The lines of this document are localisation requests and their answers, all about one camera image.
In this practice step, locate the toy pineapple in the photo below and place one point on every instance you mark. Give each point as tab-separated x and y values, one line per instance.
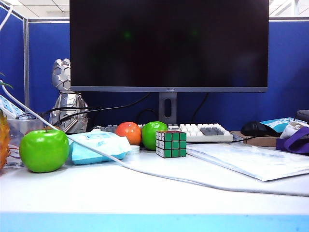
3	145

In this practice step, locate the grey felt bag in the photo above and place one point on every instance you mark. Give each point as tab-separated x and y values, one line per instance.
303	116

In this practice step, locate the black computer mouse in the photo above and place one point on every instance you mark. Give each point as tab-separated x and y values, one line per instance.
253	128

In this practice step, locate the silver partition post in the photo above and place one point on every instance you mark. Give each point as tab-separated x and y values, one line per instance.
26	60

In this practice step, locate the brown cardboard board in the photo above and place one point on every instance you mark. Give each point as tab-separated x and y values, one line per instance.
263	141

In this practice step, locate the rubik's cube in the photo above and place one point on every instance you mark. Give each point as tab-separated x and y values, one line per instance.
173	143

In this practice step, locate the light blue wet wipes pack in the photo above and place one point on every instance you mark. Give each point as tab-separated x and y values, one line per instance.
103	141

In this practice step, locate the blue and white packet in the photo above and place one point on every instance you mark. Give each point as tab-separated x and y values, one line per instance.
9	106

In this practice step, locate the clear plastic document folder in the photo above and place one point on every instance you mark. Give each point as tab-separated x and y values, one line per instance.
241	159

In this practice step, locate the orange toy fruit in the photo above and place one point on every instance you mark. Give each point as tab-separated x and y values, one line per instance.
127	133

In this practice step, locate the white round container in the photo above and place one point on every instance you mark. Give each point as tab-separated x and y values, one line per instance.
133	149

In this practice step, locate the large green toy apple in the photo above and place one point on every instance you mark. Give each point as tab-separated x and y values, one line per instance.
44	151

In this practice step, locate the small green toy apple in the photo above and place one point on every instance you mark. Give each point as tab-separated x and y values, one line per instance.
151	135

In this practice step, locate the silver angular figurine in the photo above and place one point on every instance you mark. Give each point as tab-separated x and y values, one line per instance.
62	72

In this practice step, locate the white and grey keyboard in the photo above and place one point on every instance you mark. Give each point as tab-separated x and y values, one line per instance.
210	131

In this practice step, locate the clear plastic box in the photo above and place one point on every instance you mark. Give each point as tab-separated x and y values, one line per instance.
24	125

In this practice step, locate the teal and white packet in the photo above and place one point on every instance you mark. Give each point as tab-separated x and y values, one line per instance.
280	121

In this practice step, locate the black computer monitor with stand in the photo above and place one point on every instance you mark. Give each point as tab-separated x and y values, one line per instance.
169	48

